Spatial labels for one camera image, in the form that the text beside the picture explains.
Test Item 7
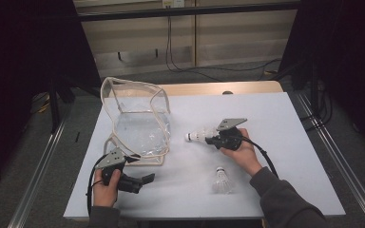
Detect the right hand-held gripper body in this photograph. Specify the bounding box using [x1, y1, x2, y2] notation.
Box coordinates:
[213, 118, 248, 152]

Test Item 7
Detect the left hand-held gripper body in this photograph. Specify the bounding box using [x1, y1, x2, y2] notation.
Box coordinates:
[95, 147, 144, 195]

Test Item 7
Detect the white shuttlecock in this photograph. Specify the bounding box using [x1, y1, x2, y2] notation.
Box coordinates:
[184, 129, 208, 144]
[202, 126, 219, 143]
[211, 166, 235, 195]

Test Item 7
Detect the clear plastic bag beige trim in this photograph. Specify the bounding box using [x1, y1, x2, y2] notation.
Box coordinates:
[100, 76, 173, 167]

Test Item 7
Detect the person's right hand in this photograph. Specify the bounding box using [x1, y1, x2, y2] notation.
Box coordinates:
[220, 127, 264, 178]

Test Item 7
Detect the person's left hand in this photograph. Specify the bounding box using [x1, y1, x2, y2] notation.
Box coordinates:
[92, 168, 122, 208]

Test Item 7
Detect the white table mat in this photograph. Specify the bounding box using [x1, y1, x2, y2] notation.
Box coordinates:
[63, 92, 346, 220]

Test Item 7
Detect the black metal stand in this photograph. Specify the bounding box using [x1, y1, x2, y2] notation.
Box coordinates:
[291, 60, 321, 108]
[48, 75, 77, 134]

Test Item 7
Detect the dark curtain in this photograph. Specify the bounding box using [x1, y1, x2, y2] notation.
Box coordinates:
[279, 0, 365, 156]
[0, 0, 103, 194]

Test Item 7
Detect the left hand-held gripper black cable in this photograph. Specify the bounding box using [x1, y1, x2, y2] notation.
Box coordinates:
[86, 154, 108, 218]

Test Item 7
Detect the hand-held gripper black cable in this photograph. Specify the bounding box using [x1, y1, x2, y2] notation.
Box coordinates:
[239, 135, 279, 179]
[86, 154, 108, 218]

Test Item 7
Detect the right hand-held gripper black cable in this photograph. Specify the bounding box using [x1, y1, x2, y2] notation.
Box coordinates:
[239, 135, 279, 179]

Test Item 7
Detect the black floor cable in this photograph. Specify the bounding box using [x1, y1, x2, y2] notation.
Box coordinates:
[165, 16, 222, 83]
[168, 16, 282, 72]

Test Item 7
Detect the metal floor rail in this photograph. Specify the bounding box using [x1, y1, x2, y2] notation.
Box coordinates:
[7, 110, 72, 228]
[296, 91, 365, 228]

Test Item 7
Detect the yellow floor cable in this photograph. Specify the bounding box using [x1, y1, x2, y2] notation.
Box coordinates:
[31, 91, 52, 115]

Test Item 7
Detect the bundle of black cables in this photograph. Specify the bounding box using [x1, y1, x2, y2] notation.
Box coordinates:
[300, 82, 333, 132]

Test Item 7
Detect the white wall socket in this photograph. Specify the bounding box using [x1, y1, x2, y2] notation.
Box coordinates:
[162, 0, 185, 9]

